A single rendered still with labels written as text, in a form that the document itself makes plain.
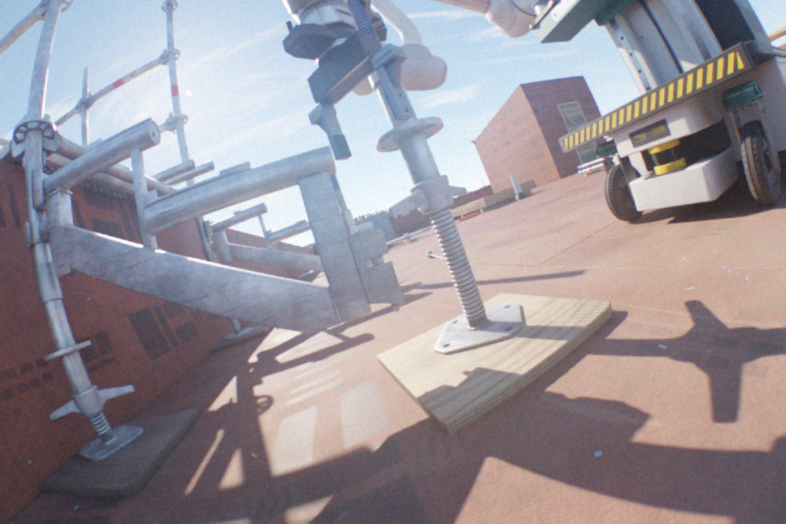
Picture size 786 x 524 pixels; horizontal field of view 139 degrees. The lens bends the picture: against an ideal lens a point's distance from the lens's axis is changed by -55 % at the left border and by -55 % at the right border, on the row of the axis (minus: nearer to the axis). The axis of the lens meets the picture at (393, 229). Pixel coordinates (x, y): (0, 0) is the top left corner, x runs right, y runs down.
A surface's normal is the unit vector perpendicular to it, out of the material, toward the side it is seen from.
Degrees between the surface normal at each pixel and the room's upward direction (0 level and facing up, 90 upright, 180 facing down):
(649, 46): 90
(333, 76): 90
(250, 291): 90
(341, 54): 90
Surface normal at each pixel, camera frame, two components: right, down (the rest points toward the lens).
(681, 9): -0.93, 0.34
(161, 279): 0.18, -0.07
